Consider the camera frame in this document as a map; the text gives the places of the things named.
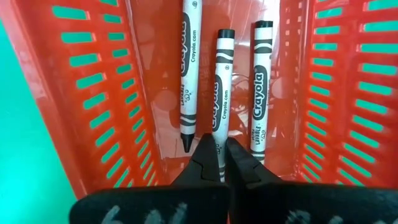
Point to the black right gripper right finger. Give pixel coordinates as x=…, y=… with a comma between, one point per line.
x=280, y=205

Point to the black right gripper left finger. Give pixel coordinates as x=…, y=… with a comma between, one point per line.
x=199, y=202

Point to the white crayon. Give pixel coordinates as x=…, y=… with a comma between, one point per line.
x=190, y=77
x=223, y=93
x=261, y=93

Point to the red plastic basket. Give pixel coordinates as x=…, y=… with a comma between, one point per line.
x=149, y=46

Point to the green table mat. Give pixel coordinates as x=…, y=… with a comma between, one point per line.
x=18, y=140

